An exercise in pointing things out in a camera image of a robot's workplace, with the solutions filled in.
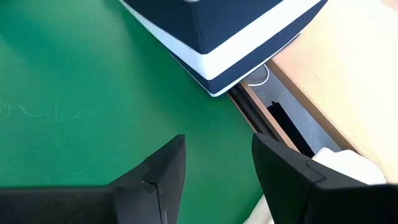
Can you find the green table mat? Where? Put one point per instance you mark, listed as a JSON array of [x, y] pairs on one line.
[[93, 93]]

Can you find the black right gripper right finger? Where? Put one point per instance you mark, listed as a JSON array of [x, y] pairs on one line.
[[326, 202]]

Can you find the navy white striped laundry basket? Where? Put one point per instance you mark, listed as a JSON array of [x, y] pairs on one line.
[[224, 37]]

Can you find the black desk foot bar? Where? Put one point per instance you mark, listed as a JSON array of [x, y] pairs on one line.
[[289, 127]]

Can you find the light wooden desk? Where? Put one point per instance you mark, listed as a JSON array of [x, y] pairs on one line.
[[348, 77]]

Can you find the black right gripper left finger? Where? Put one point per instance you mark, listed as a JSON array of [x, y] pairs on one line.
[[93, 205]]

